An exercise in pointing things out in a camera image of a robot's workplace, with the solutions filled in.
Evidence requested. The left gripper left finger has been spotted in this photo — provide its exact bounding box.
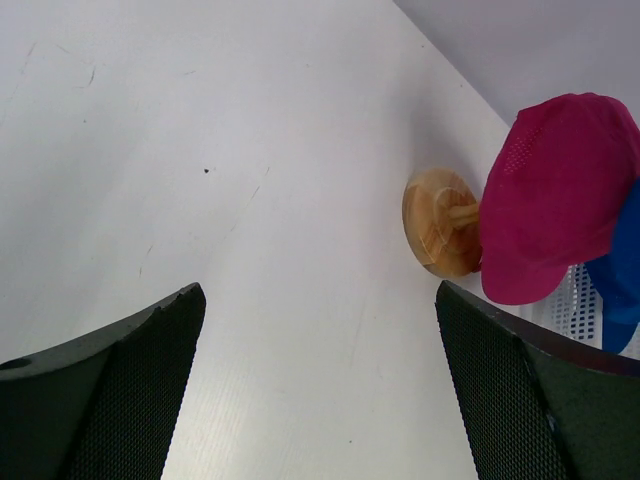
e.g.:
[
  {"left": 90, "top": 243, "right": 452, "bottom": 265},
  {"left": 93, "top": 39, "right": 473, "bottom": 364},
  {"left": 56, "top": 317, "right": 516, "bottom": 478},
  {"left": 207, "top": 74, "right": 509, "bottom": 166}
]
[{"left": 1, "top": 283, "right": 206, "bottom": 479}]

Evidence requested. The white plastic basket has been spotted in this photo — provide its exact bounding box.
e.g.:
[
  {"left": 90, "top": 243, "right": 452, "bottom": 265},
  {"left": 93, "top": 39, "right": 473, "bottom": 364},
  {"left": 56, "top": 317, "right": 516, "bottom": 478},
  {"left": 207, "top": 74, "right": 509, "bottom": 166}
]
[{"left": 519, "top": 261, "right": 640, "bottom": 361}]

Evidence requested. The wooden hat stand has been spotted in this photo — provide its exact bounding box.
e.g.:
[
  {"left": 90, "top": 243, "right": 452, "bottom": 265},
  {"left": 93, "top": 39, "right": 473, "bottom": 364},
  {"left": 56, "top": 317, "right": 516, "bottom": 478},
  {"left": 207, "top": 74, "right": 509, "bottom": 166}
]
[{"left": 402, "top": 168, "right": 482, "bottom": 279}]

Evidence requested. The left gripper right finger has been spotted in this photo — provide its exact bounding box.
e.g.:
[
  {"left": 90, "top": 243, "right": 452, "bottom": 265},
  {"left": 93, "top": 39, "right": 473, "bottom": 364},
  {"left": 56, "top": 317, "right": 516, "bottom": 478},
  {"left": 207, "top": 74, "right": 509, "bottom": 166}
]
[{"left": 435, "top": 281, "right": 639, "bottom": 479}]

